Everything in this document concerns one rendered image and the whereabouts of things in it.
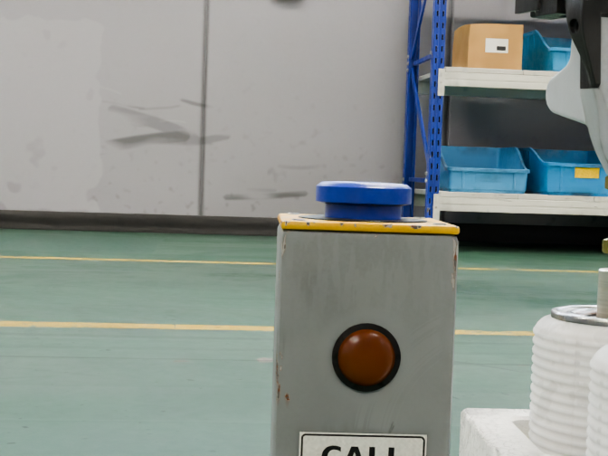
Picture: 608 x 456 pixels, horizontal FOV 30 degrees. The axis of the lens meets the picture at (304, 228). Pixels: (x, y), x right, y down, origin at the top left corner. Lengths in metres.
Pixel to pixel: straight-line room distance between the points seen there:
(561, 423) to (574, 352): 0.04
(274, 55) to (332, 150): 0.54
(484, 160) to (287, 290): 5.06
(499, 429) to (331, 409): 0.28
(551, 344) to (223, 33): 4.97
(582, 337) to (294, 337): 0.26
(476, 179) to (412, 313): 4.55
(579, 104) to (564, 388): 0.17
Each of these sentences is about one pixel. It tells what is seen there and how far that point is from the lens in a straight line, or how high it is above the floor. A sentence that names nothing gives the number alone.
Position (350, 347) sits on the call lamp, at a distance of 0.44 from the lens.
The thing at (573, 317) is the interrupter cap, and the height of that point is 0.25.
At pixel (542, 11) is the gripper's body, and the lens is 0.72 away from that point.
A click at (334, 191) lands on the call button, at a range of 0.46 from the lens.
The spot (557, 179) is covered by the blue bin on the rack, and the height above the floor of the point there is 0.32.
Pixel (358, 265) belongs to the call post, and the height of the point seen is 0.30.
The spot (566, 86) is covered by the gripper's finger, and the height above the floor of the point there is 0.39.
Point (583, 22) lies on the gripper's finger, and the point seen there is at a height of 0.42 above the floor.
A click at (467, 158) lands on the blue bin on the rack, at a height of 0.41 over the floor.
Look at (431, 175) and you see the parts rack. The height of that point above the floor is 0.32.
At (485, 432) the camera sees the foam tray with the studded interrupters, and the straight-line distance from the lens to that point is 0.70.
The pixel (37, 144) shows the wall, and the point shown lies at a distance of 5.60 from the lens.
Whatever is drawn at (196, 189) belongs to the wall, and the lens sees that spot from 5.55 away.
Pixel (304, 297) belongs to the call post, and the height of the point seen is 0.28.
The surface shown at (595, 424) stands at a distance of 0.58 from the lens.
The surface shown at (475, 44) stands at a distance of 5.04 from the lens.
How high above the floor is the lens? 0.33
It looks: 3 degrees down
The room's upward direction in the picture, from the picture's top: 2 degrees clockwise
